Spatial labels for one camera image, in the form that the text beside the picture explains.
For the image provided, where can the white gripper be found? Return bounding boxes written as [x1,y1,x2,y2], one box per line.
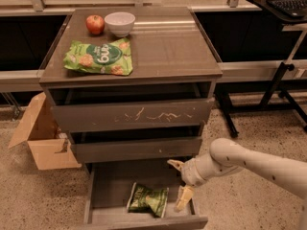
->
[167,154,224,211]

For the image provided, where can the green jalapeno chip bag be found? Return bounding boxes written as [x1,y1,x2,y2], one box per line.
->
[127,182,169,218]

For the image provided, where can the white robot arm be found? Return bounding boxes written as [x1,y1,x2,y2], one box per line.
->
[167,138,307,230]

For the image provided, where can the middle grey drawer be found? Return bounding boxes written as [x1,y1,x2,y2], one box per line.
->
[71,126,203,163]

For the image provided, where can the grey drawer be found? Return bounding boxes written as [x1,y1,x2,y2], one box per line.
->
[51,81,213,132]
[71,126,203,163]
[82,159,207,230]

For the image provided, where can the bottom grey drawer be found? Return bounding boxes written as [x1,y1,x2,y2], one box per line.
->
[82,159,207,230]

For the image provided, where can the grey drawer cabinet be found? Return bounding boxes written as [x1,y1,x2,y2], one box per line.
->
[38,6,224,230]

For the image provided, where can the top grey drawer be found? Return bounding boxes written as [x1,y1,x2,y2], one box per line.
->
[51,81,213,132]

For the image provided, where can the large green snack bag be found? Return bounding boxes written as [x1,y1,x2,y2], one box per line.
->
[63,37,133,76]

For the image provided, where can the black laptop stand table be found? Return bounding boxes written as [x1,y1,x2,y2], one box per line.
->
[215,0,307,138]

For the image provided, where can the open cardboard box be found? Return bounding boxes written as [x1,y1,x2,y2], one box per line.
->
[9,93,82,170]

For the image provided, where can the white ceramic bowl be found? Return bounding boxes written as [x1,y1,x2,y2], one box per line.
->
[105,11,135,37]

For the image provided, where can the red apple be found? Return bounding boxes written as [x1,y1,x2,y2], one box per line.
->
[85,15,105,35]

